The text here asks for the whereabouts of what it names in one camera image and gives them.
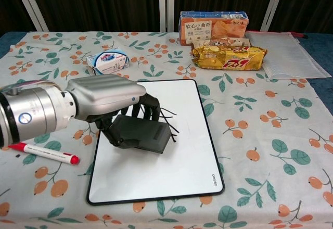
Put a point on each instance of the white and blue soap box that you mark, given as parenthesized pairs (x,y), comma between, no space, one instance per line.
(109,61)

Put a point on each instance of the floral tablecloth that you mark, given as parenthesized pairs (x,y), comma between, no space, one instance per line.
(260,135)

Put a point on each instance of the orange and blue cookie box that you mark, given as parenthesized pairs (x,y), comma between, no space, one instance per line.
(213,27)

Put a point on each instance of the white frame post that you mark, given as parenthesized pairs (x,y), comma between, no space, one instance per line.
(167,5)
(273,5)
(31,5)

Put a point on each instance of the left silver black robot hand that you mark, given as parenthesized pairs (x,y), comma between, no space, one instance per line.
(104,96)

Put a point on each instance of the red and white marker pen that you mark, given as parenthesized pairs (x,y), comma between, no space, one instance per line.
(44,154)

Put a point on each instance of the black pleated curtain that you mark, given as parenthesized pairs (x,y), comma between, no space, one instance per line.
(104,2)

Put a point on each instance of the dark grey board eraser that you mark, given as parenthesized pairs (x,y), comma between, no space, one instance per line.
(148,135)

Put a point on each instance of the white board with black frame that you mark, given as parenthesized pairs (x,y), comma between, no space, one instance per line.
(161,171)

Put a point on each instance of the golden biscuit packet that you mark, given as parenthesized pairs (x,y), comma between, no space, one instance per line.
(229,57)

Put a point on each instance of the clear zipper pouch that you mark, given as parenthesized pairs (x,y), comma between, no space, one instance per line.
(286,54)

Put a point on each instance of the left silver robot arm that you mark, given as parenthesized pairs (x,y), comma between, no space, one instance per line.
(33,112)

